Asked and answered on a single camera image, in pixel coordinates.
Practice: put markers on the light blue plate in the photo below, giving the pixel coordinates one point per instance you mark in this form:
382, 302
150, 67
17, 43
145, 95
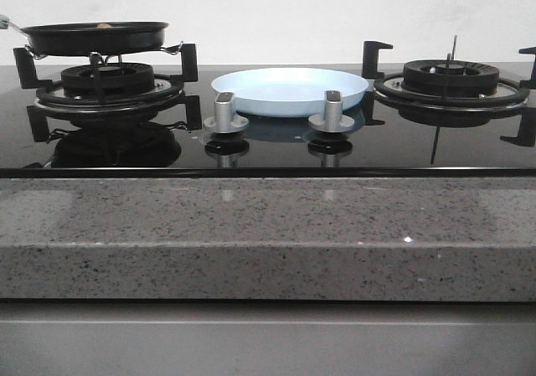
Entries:
289, 92

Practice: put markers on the black frying pan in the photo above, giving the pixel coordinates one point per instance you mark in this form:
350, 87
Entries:
77, 39

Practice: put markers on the left silver stove knob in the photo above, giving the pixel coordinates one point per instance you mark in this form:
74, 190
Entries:
225, 119

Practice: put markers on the silver stove knob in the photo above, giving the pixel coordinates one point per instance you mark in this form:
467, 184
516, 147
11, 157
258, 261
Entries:
332, 120
225, 119

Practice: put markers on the right silver stove knob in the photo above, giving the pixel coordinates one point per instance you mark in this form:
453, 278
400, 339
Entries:
332, 120

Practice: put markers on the black glass stove top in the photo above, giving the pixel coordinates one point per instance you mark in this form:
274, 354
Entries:
389, 139

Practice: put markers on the left black gas burner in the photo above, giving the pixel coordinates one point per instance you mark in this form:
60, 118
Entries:
116, 80

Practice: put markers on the black gas burner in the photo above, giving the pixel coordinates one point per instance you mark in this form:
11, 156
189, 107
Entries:
116, 80
463, 78

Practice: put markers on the right black gas burner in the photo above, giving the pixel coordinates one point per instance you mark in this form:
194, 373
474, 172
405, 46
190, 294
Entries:
463, 78

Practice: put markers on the left black pan support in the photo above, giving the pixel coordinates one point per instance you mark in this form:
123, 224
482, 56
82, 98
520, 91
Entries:
50, 96

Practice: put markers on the black pan support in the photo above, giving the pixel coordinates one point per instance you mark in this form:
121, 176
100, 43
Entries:
508, 96
50, 96

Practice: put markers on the right black pan support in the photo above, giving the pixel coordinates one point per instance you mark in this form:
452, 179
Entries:
508, 96

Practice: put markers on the chrome wire pan trivet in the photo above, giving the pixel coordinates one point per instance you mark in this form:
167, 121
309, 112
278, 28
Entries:
32, 53

